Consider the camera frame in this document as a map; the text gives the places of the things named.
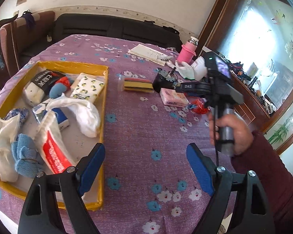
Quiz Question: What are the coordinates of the red plastic bag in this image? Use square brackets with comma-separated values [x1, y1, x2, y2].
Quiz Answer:
[188, 98, 210, 115]

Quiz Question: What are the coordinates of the pink tissue pack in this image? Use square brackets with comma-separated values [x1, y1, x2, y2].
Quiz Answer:
[160, 88, 189, 108]

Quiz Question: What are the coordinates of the blue knitted cloth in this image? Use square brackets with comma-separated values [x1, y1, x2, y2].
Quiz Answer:
[11, 134, 44, 179]

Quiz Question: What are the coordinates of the red white tissue pack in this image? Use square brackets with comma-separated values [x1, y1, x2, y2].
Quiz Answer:
[34, 110, 76, 174]

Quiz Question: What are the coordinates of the striped sponge stack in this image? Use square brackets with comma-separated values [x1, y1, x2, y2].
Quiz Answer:
[118, 75, 154, 93]

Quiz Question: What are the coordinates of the blue white tissue pack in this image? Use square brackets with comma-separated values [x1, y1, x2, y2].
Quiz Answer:
[31, 103, 70, 130]

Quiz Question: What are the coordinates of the black white tissue pack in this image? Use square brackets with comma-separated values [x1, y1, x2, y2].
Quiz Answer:
[22, 69, 64, 107]

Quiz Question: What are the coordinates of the blue red stuffed toy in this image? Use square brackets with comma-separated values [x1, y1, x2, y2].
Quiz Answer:
[49, 76, 74, 99]

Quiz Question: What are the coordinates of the lemon print tissue pack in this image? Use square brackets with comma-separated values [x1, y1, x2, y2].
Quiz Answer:
[70, 73, 105, 104]

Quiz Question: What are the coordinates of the maroon sleeve forearm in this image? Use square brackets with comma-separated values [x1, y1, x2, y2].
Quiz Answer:
[231, 131, 293, 233]

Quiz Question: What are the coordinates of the person right hand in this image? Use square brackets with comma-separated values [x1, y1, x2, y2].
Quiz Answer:
[208, 112, 254, 155]

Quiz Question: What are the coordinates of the pink thermos bottle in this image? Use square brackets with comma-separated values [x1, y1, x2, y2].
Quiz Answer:
[177, 36, 198, 63]

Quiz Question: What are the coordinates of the black electric motor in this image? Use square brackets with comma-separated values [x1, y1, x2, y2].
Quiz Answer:
[152, 68, 179, 93]

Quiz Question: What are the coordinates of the yellow cardboard tray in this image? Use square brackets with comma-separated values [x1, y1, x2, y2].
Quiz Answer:
[0, 60, 110, 211]

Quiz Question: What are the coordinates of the wooden windowsill cabinet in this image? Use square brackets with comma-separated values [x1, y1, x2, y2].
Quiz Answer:
[195, 0, 293, 156]

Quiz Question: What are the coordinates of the open paper notebook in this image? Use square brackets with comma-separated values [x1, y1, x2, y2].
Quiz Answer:
[128, 44, 173, 66]

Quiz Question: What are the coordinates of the purple floral tablecloth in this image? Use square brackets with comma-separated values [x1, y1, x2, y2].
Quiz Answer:
[0, 34, 215, 233]

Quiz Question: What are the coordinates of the black sofa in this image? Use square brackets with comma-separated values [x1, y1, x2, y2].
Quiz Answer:
[19, 13, 182, 65]

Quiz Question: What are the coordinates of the brown armchair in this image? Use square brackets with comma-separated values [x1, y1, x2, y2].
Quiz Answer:
[0, 11, 55, 76]

